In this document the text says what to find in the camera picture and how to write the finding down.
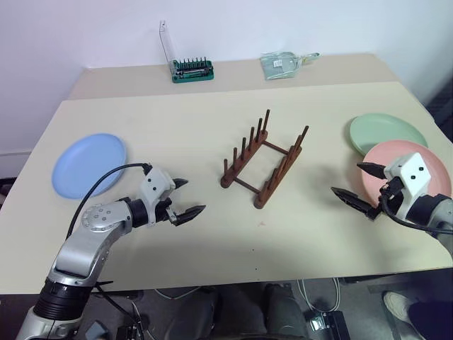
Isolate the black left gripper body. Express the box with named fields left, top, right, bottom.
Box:
left=154, top=198, right=178, bottom=225

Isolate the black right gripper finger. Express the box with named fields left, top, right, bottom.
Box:
left=356, top=162, right=387, bottom=179
left=331, top=187, right=373, bottom=215

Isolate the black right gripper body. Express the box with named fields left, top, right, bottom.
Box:
left=366, top=176, right=405, bottom=221

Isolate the brown wooden dish rack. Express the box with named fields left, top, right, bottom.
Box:
left=219, top=108, right=310, bottom=210

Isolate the green plate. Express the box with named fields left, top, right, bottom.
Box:
left=349, top=112, right=429, bottom=157

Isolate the pink-red plate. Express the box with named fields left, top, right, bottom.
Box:
left=360, top=140, right=453, bottom=210

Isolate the blue plate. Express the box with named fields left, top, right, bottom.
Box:
left=51, top=132, right=127, bottom=200

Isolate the dark ribbed object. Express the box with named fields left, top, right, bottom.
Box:
left=424, top=78, right=453, bottom=132

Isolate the white shoe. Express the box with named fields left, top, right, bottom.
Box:
left=383, top=290, right=415, bottom=324

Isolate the green screwdriver bit set case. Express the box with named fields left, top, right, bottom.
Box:
left=158, top=20, right=216, bottom=84

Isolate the black electronic box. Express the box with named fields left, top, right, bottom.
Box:
left=304, top=310, right=352, bottom=340

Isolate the dark rounded shape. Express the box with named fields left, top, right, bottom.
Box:
left=263, top=282, right=309, bottom=340

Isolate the dark trouser leg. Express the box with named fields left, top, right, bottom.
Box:
left=407, top=300, right=453, bottom=340

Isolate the clear bag with green contents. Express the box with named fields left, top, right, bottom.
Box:
left=260, top=51, right=321, bottom=81

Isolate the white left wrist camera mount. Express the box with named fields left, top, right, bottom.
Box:
left=137, top=167, right=177, bottom=227

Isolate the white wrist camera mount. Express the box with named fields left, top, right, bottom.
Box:
left=383, top=152, right=435, bottom=221
left=137, top=167, right=177, bottom=227

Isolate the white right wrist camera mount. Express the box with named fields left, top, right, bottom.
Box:
left=383, top=152, right=435, bottom=221

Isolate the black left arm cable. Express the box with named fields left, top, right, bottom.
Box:
left=67, top=162, right=151, bottom=242

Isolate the black table frame bar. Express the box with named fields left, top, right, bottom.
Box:
left=340, top=266, right=453, bottom=295

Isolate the white cable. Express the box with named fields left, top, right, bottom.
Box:
left=296, top=277, right=341, bottom=313

